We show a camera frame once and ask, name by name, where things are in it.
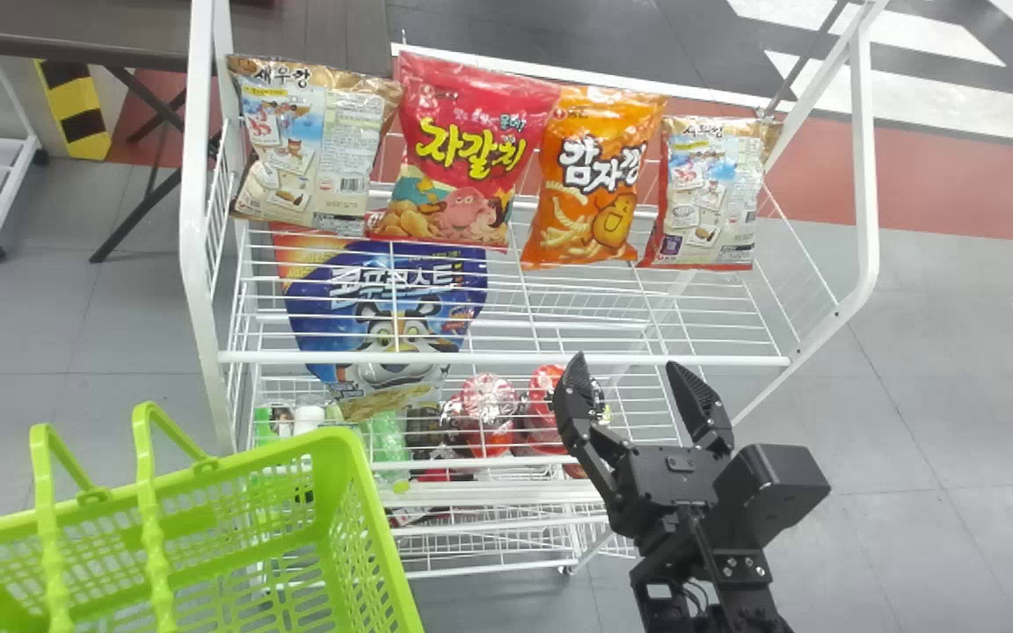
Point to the dark side table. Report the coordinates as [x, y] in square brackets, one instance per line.
[120, 31]

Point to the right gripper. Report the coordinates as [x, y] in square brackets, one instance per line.
[665, 488]

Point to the orange snack packet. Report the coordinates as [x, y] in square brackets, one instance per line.
[590, 176]

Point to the beige snack packet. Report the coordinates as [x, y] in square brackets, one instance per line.
[313, 145]
[709, 189]

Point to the green basket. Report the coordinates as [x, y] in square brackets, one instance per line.
[234, 545]

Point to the yellow black striped post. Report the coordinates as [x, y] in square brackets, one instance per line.
[76, 110]

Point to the blue cereal bag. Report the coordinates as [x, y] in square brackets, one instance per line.
[383, 294]

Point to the red noodle cup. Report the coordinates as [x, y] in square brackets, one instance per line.
[546, 413]
[489, 413]

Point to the green bottle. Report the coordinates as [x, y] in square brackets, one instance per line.
[388, 448]

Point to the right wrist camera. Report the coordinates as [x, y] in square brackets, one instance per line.
[770, 492]

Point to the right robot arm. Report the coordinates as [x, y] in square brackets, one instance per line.
[717, 589]

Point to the red snack packet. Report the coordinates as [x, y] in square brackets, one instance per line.
[462, 149]

